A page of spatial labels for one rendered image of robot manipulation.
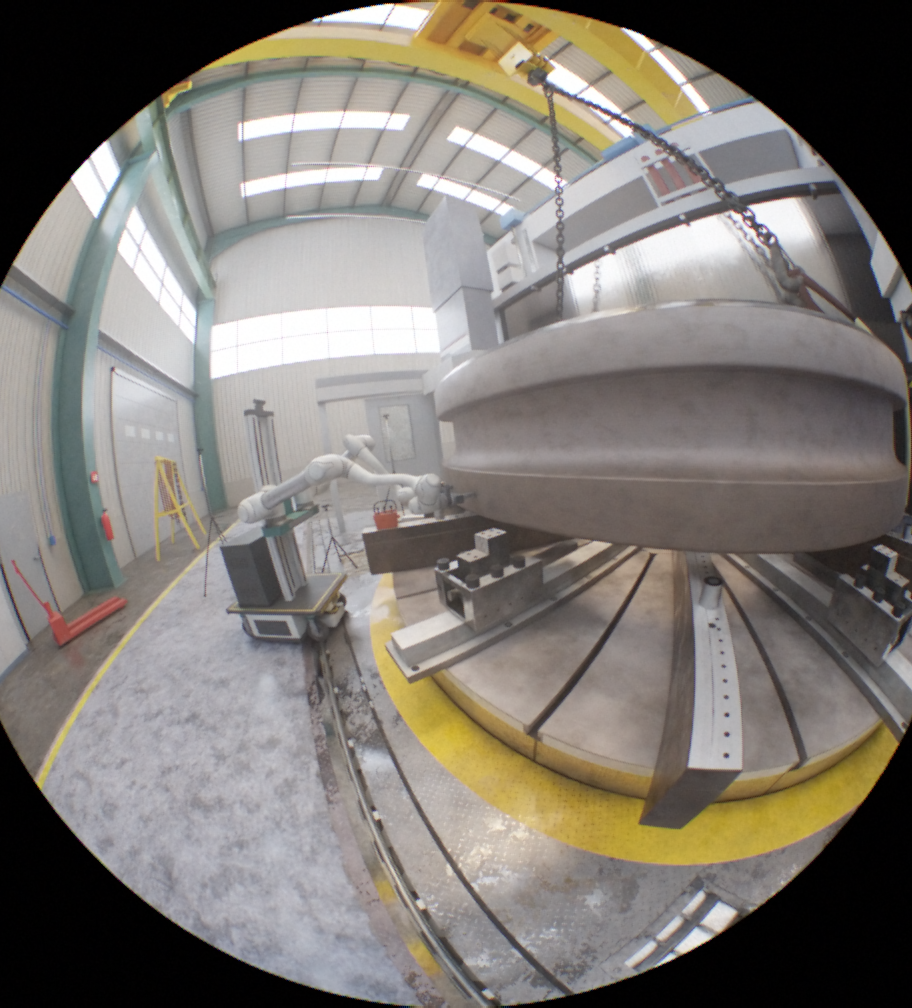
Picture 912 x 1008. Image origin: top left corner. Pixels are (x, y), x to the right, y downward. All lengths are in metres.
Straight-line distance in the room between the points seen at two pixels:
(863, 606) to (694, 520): 1.03
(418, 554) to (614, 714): 1.90
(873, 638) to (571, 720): 1.40
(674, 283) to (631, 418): 3.52
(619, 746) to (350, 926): 1.15
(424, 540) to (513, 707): 1.62
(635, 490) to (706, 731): 0.83
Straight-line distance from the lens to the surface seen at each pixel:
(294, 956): 1.51
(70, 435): 7.64
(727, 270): 4.51
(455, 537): 2.50
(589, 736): 1.21
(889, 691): 1.84
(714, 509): 1.20
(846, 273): 4.55
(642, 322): 1.22
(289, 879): 1.52
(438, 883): 1.34
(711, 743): 0.81
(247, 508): 1.94
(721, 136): 7.47
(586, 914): 1.34
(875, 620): 1.72
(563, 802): 1.41
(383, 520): 2.45
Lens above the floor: 1.32
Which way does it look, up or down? 12 degrees down
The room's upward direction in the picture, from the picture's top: 7 degrees counter-clockwise
